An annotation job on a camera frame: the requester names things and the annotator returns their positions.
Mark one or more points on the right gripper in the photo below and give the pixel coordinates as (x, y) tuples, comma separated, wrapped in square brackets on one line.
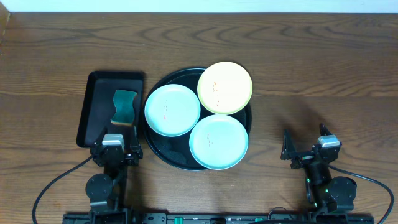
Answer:
[(288, 153)]

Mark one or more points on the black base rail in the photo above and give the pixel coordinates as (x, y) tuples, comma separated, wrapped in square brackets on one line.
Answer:
[(163, 218)]

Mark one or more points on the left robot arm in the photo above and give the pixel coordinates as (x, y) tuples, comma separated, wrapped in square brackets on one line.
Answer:
[(107, 190)]

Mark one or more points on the green scouring sponge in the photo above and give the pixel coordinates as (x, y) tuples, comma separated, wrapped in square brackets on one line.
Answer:
[(124, 104)]

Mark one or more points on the light blue plate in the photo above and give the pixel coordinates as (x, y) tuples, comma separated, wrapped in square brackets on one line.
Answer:
[(172, 110), (218, 142)]

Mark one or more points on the yellow plate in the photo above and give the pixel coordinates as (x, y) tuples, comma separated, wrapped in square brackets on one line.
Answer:
[(224, 88)]

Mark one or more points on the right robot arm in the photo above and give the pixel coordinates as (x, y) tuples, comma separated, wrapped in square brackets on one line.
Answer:
[(331, 195)]

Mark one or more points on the black rectangular tray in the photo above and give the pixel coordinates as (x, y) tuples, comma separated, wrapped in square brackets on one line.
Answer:
[(98, 106)]

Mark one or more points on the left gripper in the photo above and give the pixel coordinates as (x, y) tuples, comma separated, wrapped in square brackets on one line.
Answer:
[(115, 154)]

